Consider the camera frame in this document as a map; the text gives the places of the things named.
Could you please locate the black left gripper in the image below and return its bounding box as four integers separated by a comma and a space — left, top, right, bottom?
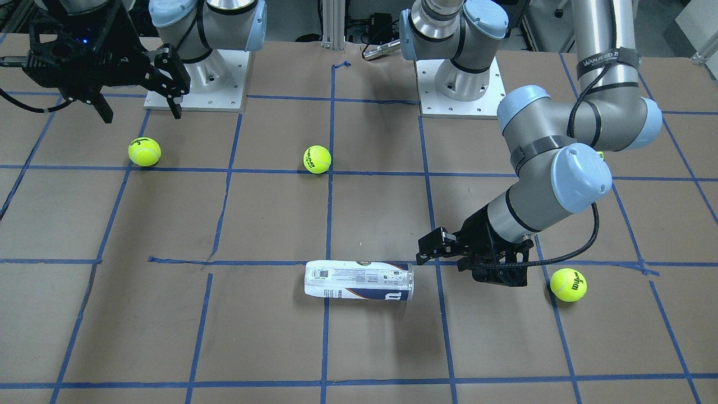
416, 206, 535, 287

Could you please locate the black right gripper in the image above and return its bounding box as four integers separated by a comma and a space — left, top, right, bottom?
23, 6, 191, 125

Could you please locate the white tennis ball can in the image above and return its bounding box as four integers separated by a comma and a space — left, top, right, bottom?
303, 259, 415, 301

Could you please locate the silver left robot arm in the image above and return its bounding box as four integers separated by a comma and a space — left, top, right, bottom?
398, 1, 662, 287

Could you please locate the yellow tennis ball near base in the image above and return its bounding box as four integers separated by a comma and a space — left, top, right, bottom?
128, 136, 162, 167

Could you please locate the yellow tennis ball front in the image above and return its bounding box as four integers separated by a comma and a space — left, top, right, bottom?
549, 268, 588, 302

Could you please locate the yellow tennis ball centre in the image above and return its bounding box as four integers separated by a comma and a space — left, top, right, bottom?
302, 145, 332, 175

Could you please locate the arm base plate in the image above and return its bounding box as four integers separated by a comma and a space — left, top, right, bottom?
415, 58, 506, 120
144, 49, 251, 112

